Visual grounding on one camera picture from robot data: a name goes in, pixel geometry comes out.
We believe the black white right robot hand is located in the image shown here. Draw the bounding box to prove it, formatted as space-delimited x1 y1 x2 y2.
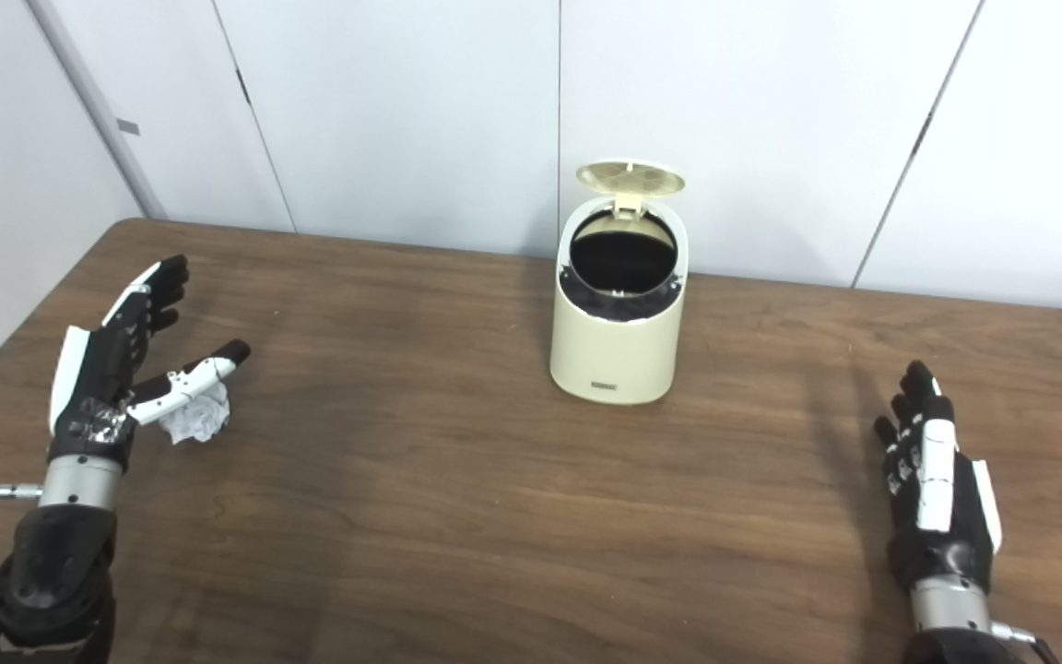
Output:
874 360 1004 596

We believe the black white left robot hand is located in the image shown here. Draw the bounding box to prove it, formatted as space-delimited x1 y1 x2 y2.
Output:
48 255 252 467

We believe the white paper ball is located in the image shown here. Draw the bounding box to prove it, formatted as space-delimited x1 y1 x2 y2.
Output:
162 380 231 445

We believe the round cream bin lid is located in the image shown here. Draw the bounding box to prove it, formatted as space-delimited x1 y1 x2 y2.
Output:
575 160 687 219

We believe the cream-colored desktop trash bin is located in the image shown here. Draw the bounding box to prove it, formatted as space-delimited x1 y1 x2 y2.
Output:
549 196 687 405

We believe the black bin liner bag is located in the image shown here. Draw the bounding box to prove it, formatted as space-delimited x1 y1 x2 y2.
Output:
559 212 684 324

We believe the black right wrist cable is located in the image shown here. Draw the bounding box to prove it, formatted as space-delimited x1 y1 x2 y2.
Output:
992 622 1062 664

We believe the grey wall corner trim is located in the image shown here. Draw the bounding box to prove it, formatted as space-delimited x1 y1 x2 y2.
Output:
26 0 168 220

